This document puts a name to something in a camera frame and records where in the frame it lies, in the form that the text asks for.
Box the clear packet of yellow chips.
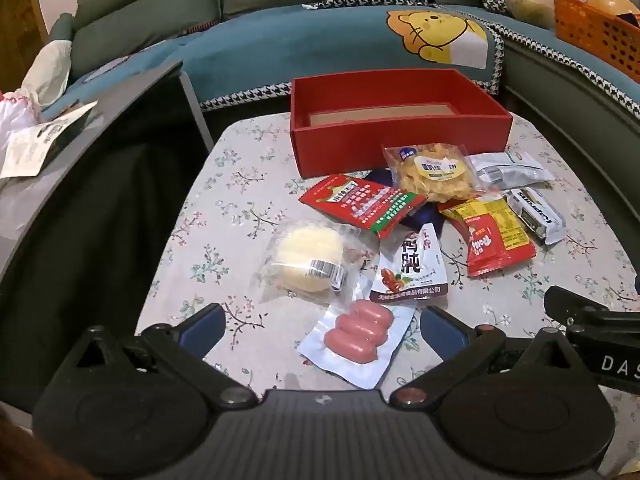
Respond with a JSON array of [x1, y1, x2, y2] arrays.
[[382, 142, 488, 203]]

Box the white and red plastic bag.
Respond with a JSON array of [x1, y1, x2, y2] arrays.
[[0, 89, 43, 161]]

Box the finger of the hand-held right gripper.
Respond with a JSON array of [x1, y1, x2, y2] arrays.
[[544, 285, 640, 333]]

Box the dark grey side table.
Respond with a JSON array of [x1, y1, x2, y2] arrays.
[[0, 57, 216, 411]]

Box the white and grey snack packet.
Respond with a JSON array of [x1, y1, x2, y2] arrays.
[[467, 149, 558, 191]]

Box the red and yellow snack packet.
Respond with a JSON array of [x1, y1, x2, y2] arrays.
[[439, 195, 537, 278]]

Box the yellow round fruit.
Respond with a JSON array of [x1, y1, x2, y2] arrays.
[[590, 0, 640, 16]]

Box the orange plastic basket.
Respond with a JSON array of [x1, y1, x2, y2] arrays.
[[550, 0, 640, 68]]

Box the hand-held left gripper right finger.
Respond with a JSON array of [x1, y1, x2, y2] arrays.
[[387, 305, 596, 407]]

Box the houndstooth trimmed sofa cover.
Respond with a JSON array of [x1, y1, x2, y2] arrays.
[[490, 17, 640, 126]]

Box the teal lion print sofa blanket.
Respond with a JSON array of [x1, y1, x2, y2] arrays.
[[40, 4, 506, 111]]

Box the white snack pouch red picture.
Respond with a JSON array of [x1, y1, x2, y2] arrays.
[[370, 224, 449, 303]]

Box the dark blue snack packet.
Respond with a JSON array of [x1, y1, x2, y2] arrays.
[[367, 167, 446, 241]]

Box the red snack packet green edge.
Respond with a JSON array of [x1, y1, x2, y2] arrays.
[[299, 173, 428, 239]]

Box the white paper leaflet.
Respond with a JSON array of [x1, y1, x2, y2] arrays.
[[0, 101, 98, 179]]

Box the large green sofa cushion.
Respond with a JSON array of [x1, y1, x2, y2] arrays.
[[72, 0, 223, 80]]

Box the green sofa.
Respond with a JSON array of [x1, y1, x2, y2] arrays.
[[47, 0, 640, 281]]

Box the round bread in clear packet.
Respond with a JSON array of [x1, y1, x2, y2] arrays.
[[257, 220, 373, 306]]

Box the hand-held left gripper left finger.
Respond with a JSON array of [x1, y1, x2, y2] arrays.
[[75, 303, 258, 407]]

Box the floral tablecloth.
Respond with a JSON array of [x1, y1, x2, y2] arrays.
[[135, 110, 640, 396]]

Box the white and green snack bar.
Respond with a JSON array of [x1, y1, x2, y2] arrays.
[[505, 187, 568, 246]]

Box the pale green cloth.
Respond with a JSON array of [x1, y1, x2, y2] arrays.
[[22, 40, 73, 108]]

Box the red cardboard box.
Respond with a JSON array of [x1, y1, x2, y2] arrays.
[[289, 69, 514, 179]]

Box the pink sausages in clear packet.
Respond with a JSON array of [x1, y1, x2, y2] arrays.
[[297, 287, 418, 391]]

